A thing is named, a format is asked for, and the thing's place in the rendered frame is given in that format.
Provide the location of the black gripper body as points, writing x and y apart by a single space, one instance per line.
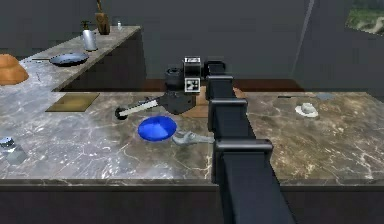
178 101

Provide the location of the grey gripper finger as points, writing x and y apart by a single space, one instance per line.
151 98
140 107

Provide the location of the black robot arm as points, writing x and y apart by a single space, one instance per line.
246 186

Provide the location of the brown vase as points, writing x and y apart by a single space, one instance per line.
102 23

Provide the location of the brown wooden board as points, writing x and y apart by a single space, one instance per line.
200 108

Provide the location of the blue plate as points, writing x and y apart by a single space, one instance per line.
156 128

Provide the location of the grey metal utensil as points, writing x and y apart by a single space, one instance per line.
188 138

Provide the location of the olive square board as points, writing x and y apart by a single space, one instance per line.
72 102

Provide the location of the small clear shaker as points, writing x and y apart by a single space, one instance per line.
119 25

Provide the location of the silver pump bottle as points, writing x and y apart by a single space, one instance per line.
89 40

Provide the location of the dark frying pan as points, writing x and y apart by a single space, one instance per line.
68 59

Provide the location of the dark marble-topped kitchen counter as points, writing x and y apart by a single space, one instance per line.
100 206

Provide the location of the thin black knife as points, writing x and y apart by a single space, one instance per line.
288 97

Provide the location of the orange bread loaf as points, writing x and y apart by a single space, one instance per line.
10 71

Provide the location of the silver shaker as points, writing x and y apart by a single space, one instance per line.
6 144

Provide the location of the grey flat square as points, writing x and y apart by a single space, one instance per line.
325 96

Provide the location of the window with green view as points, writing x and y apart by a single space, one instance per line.
366 16

